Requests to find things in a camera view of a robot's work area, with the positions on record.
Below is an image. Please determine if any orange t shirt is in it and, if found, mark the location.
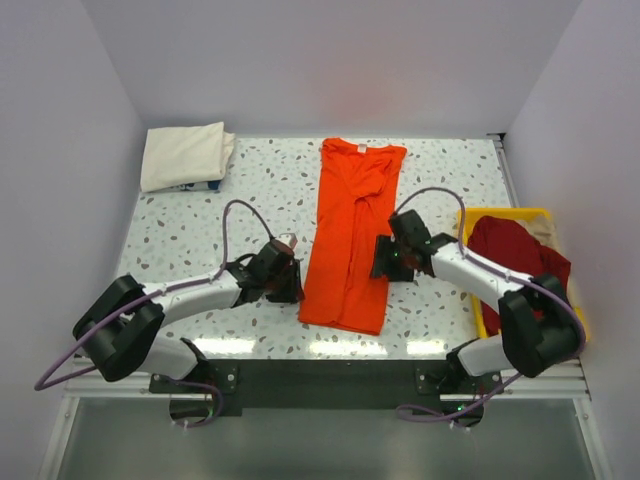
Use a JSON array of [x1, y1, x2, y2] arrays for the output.
[[299, 138, 407, 336]]

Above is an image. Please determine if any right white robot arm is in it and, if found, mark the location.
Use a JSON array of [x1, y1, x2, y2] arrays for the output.
[[370, 210, 586, 393]]

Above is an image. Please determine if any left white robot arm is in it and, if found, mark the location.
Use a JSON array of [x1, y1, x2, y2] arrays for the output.
[[73, 234, 304, 392]]

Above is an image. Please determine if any yellow plastic bin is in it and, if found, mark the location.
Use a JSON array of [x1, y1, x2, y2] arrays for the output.
[[455, 206, 591, 346]]

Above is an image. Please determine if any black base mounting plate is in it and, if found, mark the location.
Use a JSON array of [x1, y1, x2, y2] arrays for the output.
[[149, 359, 503, 423]]

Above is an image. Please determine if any dark red t shirt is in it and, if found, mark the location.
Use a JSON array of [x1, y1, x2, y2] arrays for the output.
[[467, 214, 573, 336]]

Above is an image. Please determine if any folded white blue-print shirt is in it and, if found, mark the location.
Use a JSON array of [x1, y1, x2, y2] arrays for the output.
[[168, 180, 222, 192]]

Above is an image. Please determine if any beige t shirt in bin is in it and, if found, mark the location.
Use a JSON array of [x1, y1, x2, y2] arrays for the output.
[[520, 215, 560, 250]]

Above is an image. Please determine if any folded cream t shirt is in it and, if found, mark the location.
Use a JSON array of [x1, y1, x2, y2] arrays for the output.
[[140, 122, 236, 193]]

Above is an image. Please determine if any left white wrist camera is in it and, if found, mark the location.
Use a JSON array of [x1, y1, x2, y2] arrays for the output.
[[276, 233, 298, 251]]

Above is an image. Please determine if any aluminium frame rail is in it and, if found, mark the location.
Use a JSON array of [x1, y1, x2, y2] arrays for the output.
[[487, 133, 520, 208], [63, 361, 591, 400]]

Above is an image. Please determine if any aluminium front frame rail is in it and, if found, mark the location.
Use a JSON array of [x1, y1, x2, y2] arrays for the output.
[[63, 361, 591, 400]]

